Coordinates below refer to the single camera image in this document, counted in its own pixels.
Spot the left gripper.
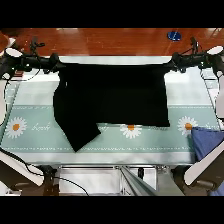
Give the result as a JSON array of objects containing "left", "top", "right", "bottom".
[{"left": 48, "top": 53, "right": 67, "bottom": 74}]

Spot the blue garment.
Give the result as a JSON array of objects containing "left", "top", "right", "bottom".
[{"left": 190, "top": 126, "right": 224, "bottom": 197}]

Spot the black cable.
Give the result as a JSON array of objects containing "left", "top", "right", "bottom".
[{"left": 0, "top": 147, "right": 90, "bottom": 197}]

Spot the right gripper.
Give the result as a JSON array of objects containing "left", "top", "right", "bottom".
[{"left": 164, "top": 52, "right": 183, "bottom": 73}]

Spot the blue round object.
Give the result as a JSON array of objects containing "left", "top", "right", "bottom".
[{"left": 166, "top": 30, "right": 182, "bottom": 42}]

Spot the black T-shirt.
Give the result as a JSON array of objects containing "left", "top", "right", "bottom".
[{"left": 52, "top": 62, "right": 171, "bottom": 153}]

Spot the silver frame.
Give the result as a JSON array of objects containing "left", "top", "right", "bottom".
[{"left": 42, "top": 162, "right": 188, "bottom": 197}]

